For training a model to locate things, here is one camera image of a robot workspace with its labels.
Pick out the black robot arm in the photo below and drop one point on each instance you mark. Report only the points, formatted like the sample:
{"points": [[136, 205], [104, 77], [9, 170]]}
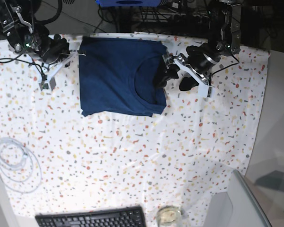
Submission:
{"points": [[27, 35], [224, 40]]}

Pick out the dark blue t-shirt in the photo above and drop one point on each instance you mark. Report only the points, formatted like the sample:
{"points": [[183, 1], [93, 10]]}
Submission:
{"points": [[116, 75]]}

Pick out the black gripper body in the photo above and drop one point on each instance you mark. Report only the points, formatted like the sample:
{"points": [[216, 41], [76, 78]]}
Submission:
{"points": [[52, 50], [202, 58]]}

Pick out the terrazzo patterned table cloth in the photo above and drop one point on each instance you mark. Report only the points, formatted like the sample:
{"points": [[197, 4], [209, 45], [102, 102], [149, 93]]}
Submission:
{"points": [[54, 160]]}

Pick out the black computer keyboard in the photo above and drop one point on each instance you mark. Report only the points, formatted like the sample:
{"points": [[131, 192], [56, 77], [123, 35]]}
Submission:
{"points": [[123, 217]]}

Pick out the clear glass jar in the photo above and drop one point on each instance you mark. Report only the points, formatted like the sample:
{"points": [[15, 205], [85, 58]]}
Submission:
{"points": [[169, 216]]}

